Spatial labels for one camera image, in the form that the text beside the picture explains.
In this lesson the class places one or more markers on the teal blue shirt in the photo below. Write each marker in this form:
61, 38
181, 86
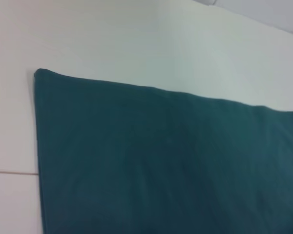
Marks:
161, 158

